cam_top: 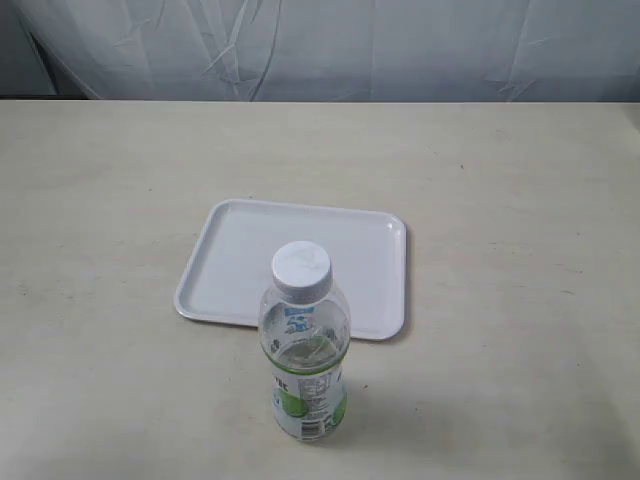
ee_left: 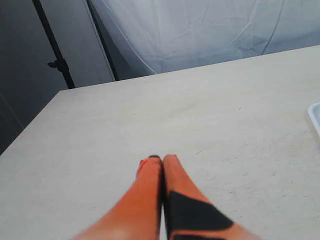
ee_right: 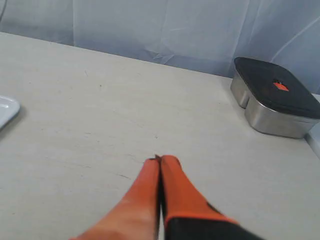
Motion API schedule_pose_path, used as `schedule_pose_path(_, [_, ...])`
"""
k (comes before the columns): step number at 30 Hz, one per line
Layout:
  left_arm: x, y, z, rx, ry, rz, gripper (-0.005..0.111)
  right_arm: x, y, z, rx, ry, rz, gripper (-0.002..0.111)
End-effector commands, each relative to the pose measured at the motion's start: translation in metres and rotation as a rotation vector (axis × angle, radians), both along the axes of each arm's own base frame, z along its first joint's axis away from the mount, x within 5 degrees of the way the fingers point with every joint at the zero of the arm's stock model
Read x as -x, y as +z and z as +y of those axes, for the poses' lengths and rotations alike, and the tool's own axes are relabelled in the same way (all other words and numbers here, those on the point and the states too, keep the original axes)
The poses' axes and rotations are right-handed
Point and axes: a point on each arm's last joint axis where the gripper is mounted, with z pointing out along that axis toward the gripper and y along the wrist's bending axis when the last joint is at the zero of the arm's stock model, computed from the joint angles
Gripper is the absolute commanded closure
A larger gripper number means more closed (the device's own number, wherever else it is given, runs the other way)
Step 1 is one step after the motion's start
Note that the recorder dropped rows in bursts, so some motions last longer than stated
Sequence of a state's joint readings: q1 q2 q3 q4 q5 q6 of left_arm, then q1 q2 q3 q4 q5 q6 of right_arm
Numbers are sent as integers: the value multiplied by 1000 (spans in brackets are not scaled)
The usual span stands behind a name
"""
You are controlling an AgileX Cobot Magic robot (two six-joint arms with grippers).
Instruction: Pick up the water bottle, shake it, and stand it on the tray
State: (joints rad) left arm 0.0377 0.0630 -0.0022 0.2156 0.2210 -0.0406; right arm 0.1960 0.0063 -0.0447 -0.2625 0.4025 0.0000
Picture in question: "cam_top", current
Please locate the white backdrop cloth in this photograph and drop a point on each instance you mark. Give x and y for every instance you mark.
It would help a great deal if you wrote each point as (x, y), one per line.
(326, 51)

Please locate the clear plastic drink bottle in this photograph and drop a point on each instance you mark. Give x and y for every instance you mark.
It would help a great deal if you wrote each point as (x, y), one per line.
(305, 330)

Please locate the white rectangular plastic tray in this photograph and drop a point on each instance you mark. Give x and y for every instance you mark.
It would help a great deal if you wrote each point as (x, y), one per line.
(230, 266)

